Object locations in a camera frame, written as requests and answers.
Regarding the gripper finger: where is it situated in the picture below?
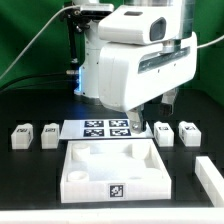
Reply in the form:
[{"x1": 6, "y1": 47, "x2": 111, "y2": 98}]
[
  {"x1": 159, "y1": 88, "x2": 178, "y2": 116},
  {"x1": 128, "y1": 105, "x2": 146, "y2": 133}
]

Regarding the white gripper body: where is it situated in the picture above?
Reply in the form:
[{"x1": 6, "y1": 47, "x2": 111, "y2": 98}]
[{"x1": 98, "y1": 33, "x2": 197, "y2": 112}]

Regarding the white square table top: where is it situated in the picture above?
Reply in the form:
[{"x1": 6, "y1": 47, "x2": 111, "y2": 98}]
[{"x1": 60, "y1": 139, "x2": 172, "y2": 203}]

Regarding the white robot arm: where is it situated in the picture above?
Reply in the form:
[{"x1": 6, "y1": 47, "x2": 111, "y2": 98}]
[{"x1": 73, "y1": 0, "x2": 197, "y2": 133}]

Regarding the white AprilTag base sheet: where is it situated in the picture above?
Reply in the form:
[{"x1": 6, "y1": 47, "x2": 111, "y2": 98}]
[{"x1": 60, "y1": 119, "x2": 153, "y2": 140}]

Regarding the white L-shaped obstacle fence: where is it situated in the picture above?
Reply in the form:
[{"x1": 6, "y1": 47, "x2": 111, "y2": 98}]
[{"x1": 195, "y1": 156, "x2": 224, "y2": 208}]

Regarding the black camera on stand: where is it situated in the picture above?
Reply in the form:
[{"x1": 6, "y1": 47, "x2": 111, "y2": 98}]
[{"x1": 59, "y1": 0, "x2": 114, "y2": 65}]

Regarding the grey cable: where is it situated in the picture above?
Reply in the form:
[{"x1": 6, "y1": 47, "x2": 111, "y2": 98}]
[{"x1": 0, "y1": 4, "x2": 79, "y2": 81}]

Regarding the black cable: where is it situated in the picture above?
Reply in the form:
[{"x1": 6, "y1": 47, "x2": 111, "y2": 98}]
[{"x1": 0, "y1": 71, "x2": 81, "y2": 94}]

